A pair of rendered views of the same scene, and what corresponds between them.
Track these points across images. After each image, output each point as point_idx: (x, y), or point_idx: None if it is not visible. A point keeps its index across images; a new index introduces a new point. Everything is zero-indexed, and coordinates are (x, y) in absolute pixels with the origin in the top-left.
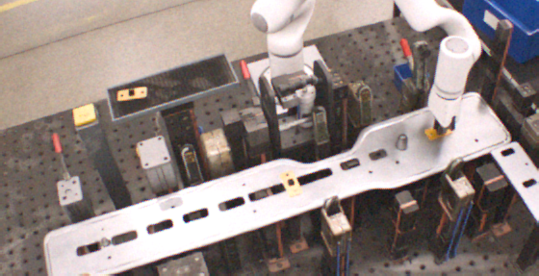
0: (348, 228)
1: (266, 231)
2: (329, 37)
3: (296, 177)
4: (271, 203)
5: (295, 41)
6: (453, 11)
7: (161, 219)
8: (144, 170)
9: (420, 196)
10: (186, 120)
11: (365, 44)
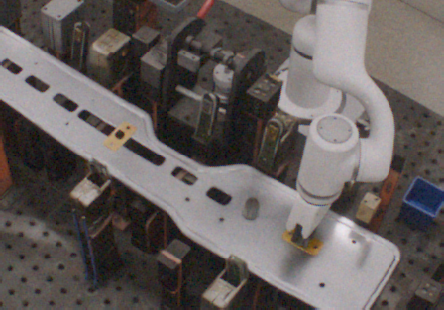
0: (84, 203)
1: (76, 159)
2: (418, 107)
3: (132, 137)
4: (85, 132)
5: (313, 43)
6: (378, 93)
7: (18, 62)
8: (41, 12)
9: (250, 294)
10: (130, 14)
11: (439, 144)
